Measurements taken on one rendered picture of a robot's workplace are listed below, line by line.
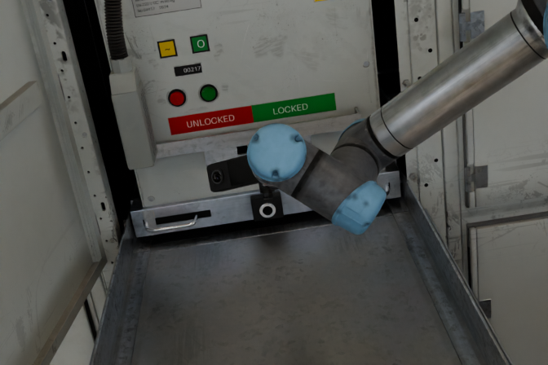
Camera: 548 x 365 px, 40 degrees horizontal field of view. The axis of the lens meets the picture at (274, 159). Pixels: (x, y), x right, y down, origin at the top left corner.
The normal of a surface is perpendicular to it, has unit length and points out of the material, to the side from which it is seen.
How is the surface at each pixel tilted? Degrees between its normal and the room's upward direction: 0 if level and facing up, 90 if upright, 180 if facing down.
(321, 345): 0
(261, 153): 60
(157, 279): 0
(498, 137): 90
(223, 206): 90
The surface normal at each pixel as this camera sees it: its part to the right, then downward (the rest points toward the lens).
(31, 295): 0.99, -0.08
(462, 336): -0.14, -0.90
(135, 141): 0.07, 0.40
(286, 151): 0.00, -0.11
